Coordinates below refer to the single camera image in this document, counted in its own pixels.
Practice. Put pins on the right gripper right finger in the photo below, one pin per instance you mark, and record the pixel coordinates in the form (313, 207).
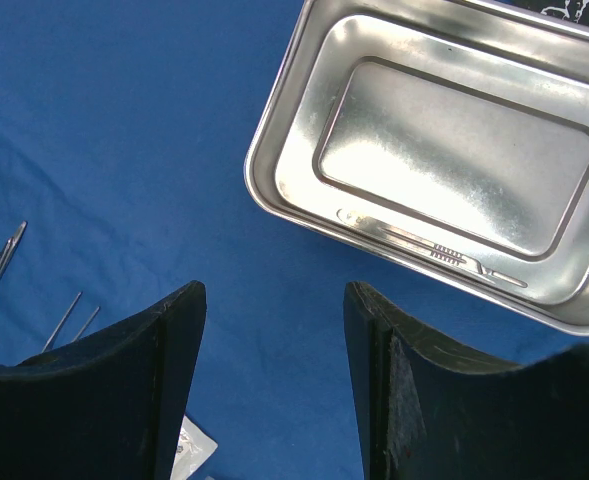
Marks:
(431, 407)

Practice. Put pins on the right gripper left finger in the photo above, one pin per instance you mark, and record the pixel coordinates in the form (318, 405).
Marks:
(109, 405)

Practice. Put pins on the long white green pouch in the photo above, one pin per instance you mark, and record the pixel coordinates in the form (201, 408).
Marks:
(194, 448)

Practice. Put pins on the steel instrument tray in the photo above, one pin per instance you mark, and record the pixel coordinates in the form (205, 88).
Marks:
(463, 122)

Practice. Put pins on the blue surgical cloth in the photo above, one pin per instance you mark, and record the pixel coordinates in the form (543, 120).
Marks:
(123, 130)

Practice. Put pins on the long serrated steel forceps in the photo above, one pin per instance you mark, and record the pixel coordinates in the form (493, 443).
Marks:
(72, 326)

